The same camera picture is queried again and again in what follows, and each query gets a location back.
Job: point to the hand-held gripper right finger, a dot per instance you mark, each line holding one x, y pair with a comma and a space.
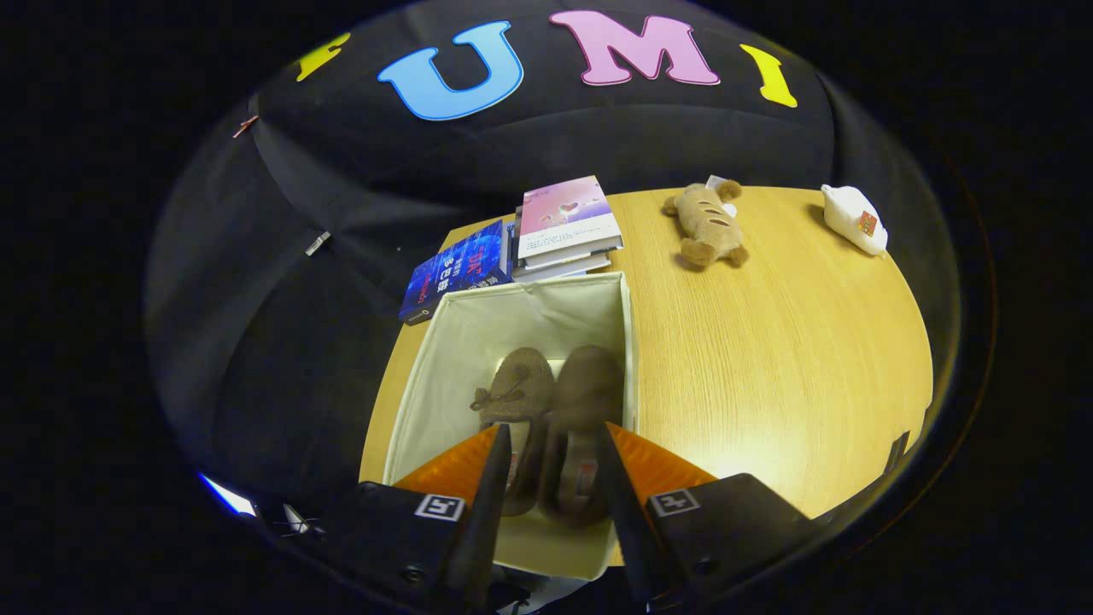
632, 538

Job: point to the red clip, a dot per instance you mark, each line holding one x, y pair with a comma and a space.
245, 126

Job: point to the lit computer monitor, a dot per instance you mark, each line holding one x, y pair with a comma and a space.
229, 497

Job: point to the brown fuzzy slipper shoe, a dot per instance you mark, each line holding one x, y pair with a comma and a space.
585, 393
521, 389

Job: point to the brown bread plush toy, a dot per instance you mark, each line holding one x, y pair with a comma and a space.
709, 224

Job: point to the pink cover book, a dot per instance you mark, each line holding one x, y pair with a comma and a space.
568, 209

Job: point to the white plush toy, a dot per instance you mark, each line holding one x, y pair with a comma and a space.
850, 218

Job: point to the dark blue book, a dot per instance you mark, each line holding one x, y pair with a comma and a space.
452, 269

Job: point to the beige fabric storage box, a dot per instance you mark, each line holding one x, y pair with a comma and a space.
478, 325

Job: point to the black backdrop cloth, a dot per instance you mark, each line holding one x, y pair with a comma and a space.
282, 342

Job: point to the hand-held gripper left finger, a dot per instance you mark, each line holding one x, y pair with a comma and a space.
487, 530

